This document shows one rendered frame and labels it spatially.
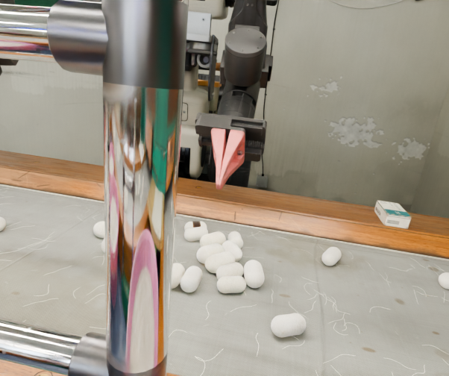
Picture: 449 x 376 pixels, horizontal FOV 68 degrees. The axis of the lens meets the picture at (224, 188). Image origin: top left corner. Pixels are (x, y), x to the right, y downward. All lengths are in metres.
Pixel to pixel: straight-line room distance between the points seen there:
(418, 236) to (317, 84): 1.94
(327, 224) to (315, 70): 1.95
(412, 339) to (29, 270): 0.39
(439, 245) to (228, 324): 0.36
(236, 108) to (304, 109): 1.94
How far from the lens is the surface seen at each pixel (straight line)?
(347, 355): 0.33
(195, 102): 0.99
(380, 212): 0.58
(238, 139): 0.46
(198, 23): 0.97
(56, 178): 0.63
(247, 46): 0.49
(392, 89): 2.56
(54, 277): 0.40
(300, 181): 2.52
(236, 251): 0.41
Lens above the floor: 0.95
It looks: 19 degrees down
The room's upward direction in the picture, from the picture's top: 6 degrees clockwise
